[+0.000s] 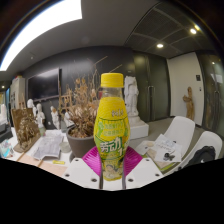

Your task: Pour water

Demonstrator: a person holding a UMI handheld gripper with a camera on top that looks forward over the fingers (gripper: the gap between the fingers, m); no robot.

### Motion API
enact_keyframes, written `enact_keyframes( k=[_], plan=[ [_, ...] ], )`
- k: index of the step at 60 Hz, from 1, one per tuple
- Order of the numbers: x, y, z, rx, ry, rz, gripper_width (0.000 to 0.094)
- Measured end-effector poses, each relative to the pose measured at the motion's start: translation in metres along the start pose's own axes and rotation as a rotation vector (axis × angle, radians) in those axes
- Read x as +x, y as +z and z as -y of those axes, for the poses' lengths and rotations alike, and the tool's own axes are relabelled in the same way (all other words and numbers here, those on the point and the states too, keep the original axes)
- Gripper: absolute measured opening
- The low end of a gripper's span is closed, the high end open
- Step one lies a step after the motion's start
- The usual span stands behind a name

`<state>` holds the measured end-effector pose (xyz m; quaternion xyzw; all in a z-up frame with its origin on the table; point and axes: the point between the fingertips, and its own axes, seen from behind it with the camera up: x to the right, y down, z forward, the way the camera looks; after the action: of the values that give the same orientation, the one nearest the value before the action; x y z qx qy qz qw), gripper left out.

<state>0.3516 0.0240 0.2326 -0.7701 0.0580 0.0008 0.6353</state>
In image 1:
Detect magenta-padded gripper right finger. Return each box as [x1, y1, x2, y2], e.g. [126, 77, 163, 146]
[121, 146, 164, 190]

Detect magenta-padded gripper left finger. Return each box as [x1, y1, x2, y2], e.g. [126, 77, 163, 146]
[62, 145, 103, 190]

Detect yellow drink bottle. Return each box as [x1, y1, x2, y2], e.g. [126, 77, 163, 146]
[93, 72, 131, 182]

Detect grey plant saucer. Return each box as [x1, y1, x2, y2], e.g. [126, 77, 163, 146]
[67, 150, 77, 164]

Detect grey pot with dried plant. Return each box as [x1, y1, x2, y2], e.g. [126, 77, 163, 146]
[65, 56, 123, 159]

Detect small white cup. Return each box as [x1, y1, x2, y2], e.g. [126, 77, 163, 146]
[59, 141, 72, 154]

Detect stack of papers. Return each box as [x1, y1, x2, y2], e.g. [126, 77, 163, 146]
[134, 133, 183, 173]

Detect white chair with papers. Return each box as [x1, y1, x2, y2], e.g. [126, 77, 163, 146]
[163, 115, 196, 151]

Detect brown relief sculpture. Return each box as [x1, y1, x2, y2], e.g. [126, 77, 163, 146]
[11, 108, 42, 154]

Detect white plaster busts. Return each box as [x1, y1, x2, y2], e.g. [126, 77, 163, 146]
[26, 98, 73, 131]

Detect wooden easel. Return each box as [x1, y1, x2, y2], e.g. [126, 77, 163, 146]
[59, 89, 74, 116]

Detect wooden figure statue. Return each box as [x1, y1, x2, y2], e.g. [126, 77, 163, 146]
[182, 86, 196, 122]

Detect black flat device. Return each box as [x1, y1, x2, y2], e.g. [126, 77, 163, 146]
[0, 123, 14, 143]

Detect white cabinet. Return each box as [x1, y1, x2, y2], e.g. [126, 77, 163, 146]
[9, 77, 27, 110]

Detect long ceiling light panel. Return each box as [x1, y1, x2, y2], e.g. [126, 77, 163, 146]
[0, 0, 83, 72]

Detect black wall screen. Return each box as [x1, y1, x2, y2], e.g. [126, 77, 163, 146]
[27, 68, 61, 101]

